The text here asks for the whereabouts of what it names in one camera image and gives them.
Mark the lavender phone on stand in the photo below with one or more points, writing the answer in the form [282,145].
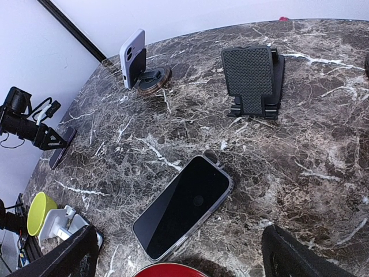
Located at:
[133,58]

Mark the purple phone dark screen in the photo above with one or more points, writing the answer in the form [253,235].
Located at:
[57,156]

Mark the lime green bowl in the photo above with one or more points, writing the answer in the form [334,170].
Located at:
[38,211]

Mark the small red object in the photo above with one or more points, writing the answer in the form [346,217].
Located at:
[284,19]

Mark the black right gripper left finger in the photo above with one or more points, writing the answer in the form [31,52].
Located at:
[76,256]

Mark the black folding phone stand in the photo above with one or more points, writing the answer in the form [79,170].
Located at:
[254,76]

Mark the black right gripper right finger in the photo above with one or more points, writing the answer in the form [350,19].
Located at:
[283,255]

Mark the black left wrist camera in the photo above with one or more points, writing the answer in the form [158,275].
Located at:
[18,101]

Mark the phone in clear case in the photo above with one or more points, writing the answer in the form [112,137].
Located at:
[182,207]

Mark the white folding phone stand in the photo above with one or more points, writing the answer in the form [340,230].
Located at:
[62,223]

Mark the red floral plate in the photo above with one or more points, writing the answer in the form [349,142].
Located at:
[169,270]

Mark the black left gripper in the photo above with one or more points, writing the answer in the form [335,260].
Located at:
[39,135]

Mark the black left frame post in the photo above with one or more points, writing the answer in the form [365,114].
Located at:
[72,29]

